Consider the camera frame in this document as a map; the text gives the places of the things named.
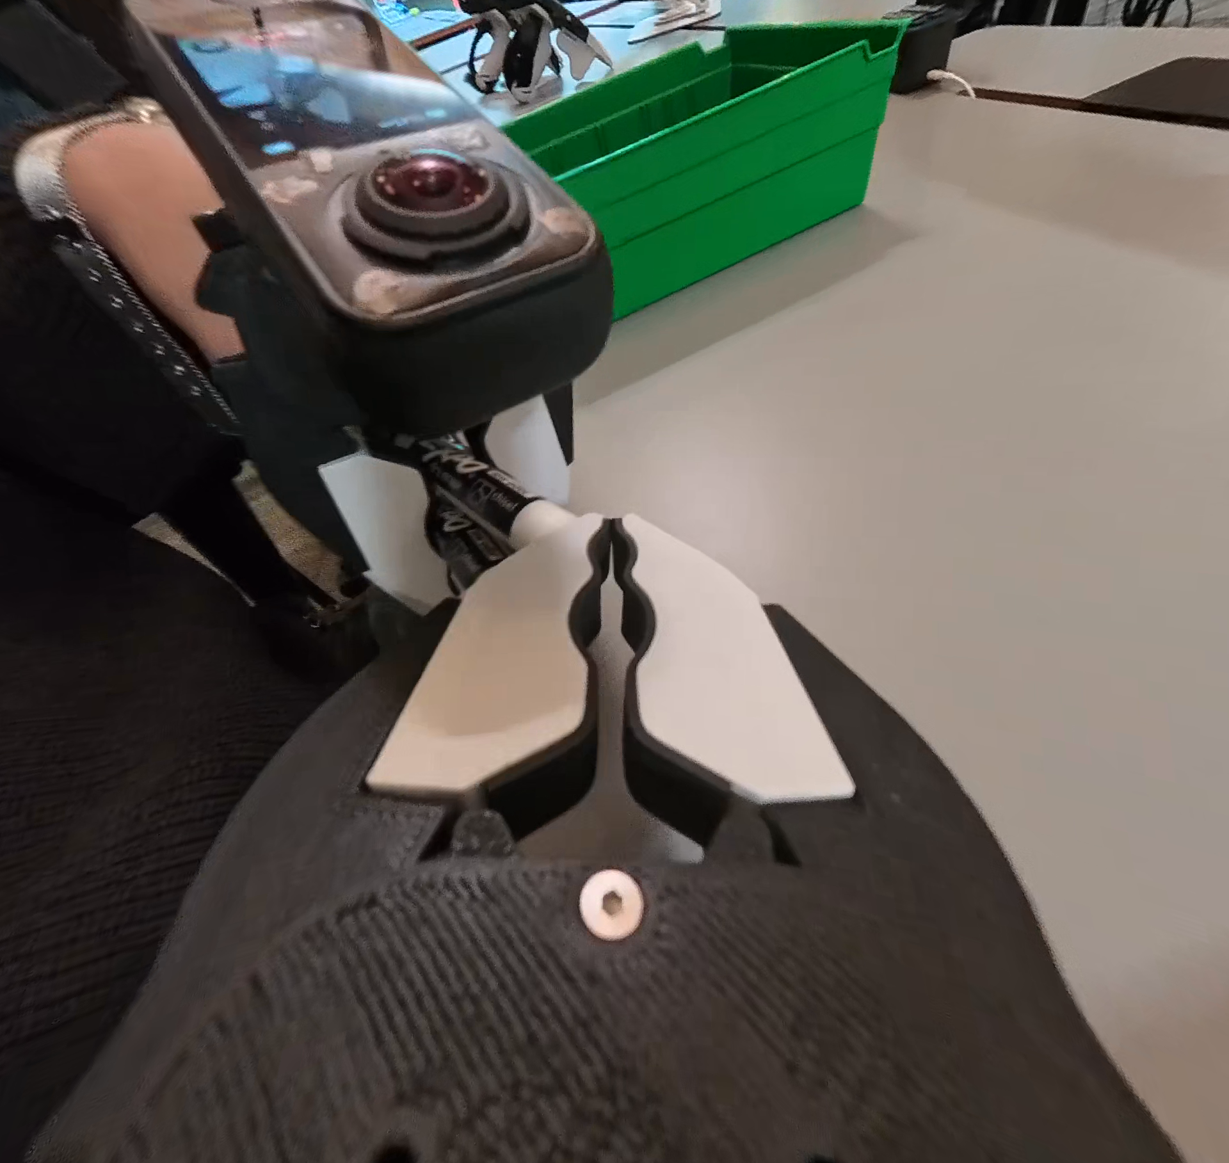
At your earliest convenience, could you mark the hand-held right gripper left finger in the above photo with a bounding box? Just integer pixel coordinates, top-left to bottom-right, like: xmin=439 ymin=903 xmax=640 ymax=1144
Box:
xmin=364 ymin=514 xmax=615 ymax=840

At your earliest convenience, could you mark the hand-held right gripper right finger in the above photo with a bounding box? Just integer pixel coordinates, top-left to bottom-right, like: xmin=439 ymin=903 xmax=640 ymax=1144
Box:
xmin=613 ymin=513 xmax=857 ymax=847

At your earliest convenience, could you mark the beige mesh watch band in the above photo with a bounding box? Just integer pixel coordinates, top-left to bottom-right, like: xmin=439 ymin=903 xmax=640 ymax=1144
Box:
xmin=14 ymin=95 xmax=175 ymax=223

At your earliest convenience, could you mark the black dry erase marker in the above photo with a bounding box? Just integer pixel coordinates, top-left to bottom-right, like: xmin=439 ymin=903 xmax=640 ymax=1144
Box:
xmin=427 ymin=505 xmax=524 ymax=597
xmin=416 ymin=431 xmax=585 ymax=548

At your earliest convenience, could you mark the closed laptop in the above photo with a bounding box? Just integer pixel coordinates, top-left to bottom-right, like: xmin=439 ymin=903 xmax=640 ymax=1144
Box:
xmin=1085 ymin=57 xmax=1229 ymax=122

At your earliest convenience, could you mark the person's left hand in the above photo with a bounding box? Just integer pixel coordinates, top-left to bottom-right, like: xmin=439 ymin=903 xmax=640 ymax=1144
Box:
xmin=65 ymin=124 xmax=253 ymax=364

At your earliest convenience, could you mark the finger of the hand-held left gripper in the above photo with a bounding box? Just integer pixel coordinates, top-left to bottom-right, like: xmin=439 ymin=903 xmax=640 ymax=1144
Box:
xmin=318 ymin=455 xmax=462 ymax=617
xmin=485 ymin=398 xmax=574 ymax=512

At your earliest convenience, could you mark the black and white tool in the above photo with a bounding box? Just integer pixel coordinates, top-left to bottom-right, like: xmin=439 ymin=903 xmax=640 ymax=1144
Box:
xmin=458 ymin=0 xmax=615 ymax=103

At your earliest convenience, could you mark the black dotted lanyard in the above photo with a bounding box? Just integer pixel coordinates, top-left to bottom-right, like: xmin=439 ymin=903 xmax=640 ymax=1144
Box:
xmin=52 ymin=226 xmax=245 ymax=439

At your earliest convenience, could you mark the green plastic box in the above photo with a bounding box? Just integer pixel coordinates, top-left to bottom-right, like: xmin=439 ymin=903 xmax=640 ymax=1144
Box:
xmin=499 ymin=18 xmax=914 ymax=321

